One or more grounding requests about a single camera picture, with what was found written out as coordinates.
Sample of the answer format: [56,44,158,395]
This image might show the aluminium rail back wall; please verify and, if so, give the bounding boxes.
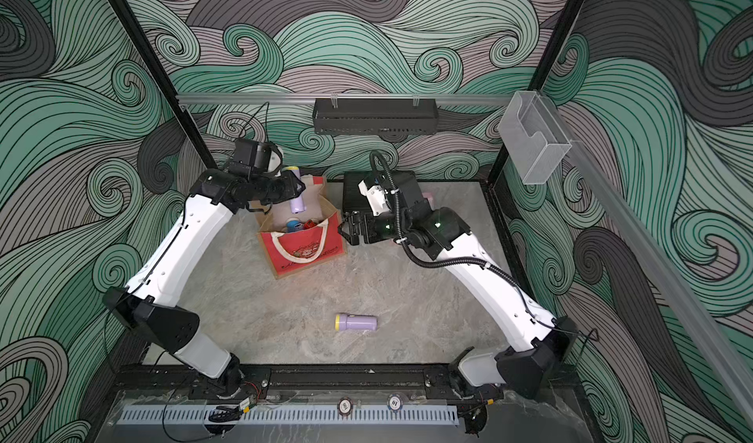
[176,92,513,107]

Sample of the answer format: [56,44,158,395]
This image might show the black wall-mounted shelf tray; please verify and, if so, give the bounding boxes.
[312,97,439,135]

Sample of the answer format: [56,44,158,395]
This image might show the aluminium rail wall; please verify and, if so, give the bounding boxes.
[176,92,513,107]
[535,92,752,423]

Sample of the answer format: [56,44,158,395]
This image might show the clear plastic wall bin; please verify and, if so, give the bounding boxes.
[497,91,572,185]

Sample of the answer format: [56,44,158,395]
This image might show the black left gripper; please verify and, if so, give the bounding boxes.
[250,171,306,207]

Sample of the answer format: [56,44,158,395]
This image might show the aluminium rail right wall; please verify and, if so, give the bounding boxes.
[535,92,752,423]

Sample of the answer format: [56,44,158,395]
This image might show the pink metronome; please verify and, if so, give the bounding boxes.
[423,192,435,207]

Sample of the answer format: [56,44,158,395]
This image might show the red canvas tote bag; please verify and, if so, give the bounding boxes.
[256,176,346,278]

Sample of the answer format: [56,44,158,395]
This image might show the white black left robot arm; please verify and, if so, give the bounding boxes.
[103,139,305,399]

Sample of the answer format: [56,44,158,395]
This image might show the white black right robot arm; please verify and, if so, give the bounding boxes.
[337,150,578,399]

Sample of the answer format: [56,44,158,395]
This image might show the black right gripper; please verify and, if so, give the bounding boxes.
[339,211,414,247]

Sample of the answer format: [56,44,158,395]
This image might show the white slotted cable duct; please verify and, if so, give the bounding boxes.
[115,405,460,427]

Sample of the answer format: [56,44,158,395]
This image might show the black hard carry case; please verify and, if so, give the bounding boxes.
[342,171,425,220]

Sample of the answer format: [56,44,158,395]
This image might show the blue flashlight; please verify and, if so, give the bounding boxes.
[286,220,305,233]

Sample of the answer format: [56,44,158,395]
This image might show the black front mounting rail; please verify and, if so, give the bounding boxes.
[115,364,544,399]

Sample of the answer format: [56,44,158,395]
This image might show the purple flashlight row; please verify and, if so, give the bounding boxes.
[286,166,306,214]
[335,313,378,331]

